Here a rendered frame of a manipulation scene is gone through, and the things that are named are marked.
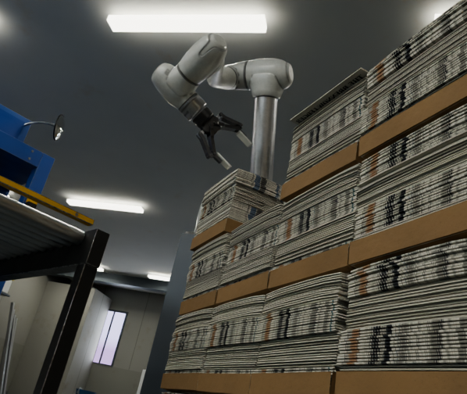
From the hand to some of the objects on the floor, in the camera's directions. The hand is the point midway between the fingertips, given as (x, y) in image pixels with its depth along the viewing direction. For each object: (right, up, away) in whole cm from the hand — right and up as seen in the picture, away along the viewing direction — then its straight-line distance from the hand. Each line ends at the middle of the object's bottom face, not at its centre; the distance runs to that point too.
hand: (237, 154), depth 181 cm
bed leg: (-62, -98, -48) cm, 126 cm away
